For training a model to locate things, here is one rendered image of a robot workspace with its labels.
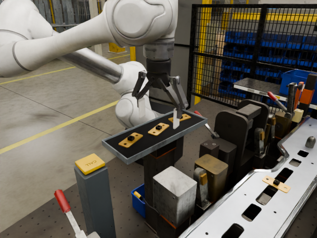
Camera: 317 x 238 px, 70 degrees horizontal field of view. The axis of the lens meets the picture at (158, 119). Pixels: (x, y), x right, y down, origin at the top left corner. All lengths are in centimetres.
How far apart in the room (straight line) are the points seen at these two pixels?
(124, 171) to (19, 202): 132
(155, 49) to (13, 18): 54
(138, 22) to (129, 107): 72
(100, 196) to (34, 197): 175
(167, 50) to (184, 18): 259
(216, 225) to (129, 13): 57
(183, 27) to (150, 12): 280
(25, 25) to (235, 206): 93
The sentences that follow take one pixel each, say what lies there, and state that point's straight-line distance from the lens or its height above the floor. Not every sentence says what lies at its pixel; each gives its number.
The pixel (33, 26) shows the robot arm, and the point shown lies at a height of 147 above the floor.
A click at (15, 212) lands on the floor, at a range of 237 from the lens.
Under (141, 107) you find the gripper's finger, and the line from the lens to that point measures 78.
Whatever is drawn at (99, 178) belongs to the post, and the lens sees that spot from 66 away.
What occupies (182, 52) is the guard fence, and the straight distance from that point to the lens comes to 329.
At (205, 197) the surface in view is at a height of 101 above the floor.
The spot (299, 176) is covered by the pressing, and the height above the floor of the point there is 100.
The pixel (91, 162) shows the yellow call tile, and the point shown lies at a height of 116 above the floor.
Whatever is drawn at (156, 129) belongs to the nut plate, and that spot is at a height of 116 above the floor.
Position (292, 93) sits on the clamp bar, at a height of 117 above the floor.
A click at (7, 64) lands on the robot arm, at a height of 137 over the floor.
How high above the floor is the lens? 154
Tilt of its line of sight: 27 degrees down
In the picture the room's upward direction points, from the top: straight up
